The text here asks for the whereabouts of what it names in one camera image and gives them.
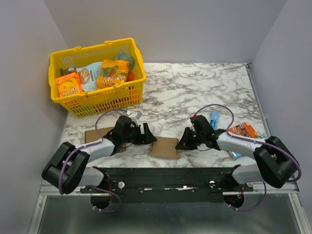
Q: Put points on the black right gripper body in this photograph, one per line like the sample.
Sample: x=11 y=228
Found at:
x=191 y=137

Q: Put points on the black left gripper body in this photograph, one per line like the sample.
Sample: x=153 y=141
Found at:
x=137 y=138

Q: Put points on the brown cardboard box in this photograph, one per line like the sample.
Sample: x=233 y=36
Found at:
x=91 y=136
x=164 y=147

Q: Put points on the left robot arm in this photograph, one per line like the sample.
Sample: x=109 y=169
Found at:
x=67 y=169

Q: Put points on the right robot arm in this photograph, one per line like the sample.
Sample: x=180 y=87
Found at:
x=274 y=164

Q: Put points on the blue small box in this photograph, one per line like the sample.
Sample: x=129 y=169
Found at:
x=214 y=119

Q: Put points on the folded brown cardboard box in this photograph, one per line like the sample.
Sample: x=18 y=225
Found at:
x=91 y=136

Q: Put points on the orange small box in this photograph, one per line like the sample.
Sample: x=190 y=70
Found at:
x=244 y=129

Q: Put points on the orange snack box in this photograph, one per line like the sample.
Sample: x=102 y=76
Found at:
x=69 y=85

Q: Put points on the yellow plastic shopping basket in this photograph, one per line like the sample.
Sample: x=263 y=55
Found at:
x=98 y=101

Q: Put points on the light blue mint pack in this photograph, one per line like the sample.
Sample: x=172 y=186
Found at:
x=235 y=155

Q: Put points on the orange round fruit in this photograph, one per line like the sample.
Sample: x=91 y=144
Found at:
x=131 y=76

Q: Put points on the yellow mango gummy bag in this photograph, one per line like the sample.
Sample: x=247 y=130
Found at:
x=113 y=72

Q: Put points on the light blue cassava chips bag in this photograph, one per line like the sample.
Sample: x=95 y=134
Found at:
x=88 y=76

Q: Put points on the grey green round sponge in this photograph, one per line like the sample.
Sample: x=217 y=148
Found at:
x=124 y=56

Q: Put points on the dark brown snack packet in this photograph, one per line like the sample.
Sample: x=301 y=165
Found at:
x=64 y=72

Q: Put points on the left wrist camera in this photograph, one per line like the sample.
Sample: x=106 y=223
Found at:
x=134 y=116

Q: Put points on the black mounting base plate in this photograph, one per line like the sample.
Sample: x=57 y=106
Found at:
x=169 y=185

